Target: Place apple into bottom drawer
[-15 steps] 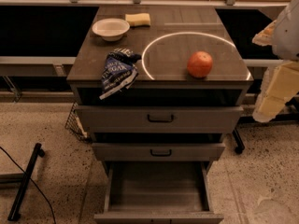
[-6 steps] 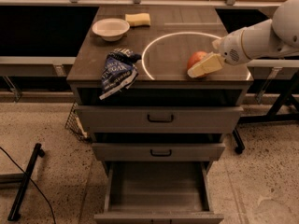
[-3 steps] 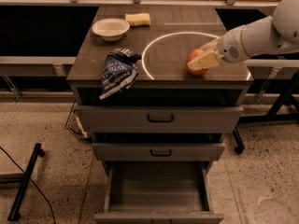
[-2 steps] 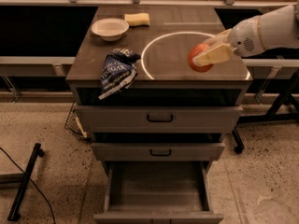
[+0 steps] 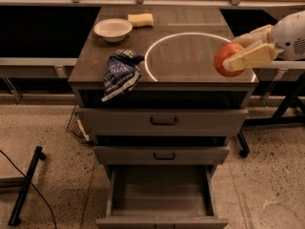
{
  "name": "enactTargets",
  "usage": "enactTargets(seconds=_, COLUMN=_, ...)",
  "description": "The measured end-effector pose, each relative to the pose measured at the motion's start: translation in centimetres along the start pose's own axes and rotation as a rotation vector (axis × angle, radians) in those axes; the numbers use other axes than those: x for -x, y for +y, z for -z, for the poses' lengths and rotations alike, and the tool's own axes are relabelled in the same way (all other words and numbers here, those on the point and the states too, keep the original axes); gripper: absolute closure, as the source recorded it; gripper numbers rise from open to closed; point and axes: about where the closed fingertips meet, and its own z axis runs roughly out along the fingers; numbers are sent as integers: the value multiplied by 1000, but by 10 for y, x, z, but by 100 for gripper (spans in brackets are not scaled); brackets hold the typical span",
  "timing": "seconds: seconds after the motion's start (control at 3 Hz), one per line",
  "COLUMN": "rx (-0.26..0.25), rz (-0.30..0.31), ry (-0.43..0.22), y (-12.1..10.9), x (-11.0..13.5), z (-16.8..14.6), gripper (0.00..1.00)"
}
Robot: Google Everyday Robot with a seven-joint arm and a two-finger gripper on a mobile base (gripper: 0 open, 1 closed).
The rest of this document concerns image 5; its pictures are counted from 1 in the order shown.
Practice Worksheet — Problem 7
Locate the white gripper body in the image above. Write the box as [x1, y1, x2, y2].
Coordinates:
[272, 10, 305, 61]

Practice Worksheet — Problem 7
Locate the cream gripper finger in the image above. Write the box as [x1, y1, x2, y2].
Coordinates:
[231, 25, 275, 48]
[222, 43, 276, 72]

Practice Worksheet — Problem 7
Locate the red orange apple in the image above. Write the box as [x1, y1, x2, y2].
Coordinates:
[213, 41, 246, 78]

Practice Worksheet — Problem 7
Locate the grey drawer cabinet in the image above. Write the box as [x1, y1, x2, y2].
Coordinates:
[68, 5, 259, 110]

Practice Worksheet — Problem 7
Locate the middle grey drawer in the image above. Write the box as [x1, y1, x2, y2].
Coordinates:
[93, 146, 230, 165]

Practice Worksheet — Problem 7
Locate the top grey drawer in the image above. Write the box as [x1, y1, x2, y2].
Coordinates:
[77, 108, 248, 136]

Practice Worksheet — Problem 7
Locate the open bottom grey drawer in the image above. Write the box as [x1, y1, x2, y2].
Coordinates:
[96, 165, 228, 229]

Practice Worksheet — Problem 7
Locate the yellow sponge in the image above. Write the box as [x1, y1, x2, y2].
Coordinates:
[128, 13, 153, 28]

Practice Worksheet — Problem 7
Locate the blue chip bag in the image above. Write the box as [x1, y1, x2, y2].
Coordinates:
[101, 50, 144, 102]

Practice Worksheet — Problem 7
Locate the white bowl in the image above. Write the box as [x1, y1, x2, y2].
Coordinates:
[93, 18, 132, 42]

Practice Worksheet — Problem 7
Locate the black metal floor stand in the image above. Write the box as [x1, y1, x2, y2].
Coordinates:
[8, 146, 46, 226]

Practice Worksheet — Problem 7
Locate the black table leg frame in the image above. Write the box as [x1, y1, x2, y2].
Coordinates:
[236, 73, 305, 158]

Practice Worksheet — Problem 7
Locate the wire mesh basket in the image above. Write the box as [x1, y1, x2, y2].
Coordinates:
[66, 104, 92, 146]

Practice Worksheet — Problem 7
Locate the grey metal rail frame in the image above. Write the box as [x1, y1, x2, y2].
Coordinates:
[0, 57, 77, 78]

